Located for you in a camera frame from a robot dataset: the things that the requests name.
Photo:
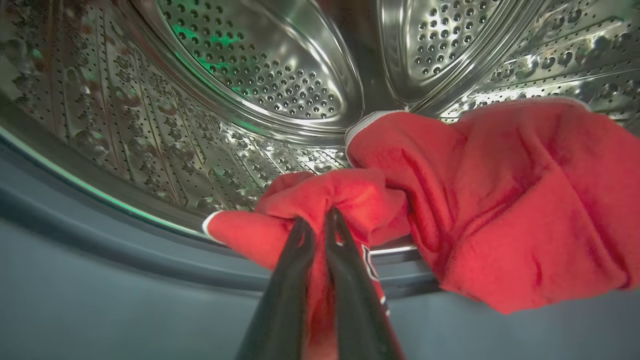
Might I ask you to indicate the grey rubber door gasket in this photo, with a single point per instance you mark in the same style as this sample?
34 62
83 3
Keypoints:
100 280

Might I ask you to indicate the red and white cloth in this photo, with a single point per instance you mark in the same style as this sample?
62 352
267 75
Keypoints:
500 200

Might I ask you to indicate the steel perforated washer drum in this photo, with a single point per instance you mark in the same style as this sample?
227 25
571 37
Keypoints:
250 65

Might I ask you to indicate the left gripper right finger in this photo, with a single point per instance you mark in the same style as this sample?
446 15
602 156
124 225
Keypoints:
355 300

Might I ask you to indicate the white front-load washing machine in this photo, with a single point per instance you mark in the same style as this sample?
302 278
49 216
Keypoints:
100 310

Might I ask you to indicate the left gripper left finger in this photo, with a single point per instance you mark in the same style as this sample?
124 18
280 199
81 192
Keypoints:
285 300

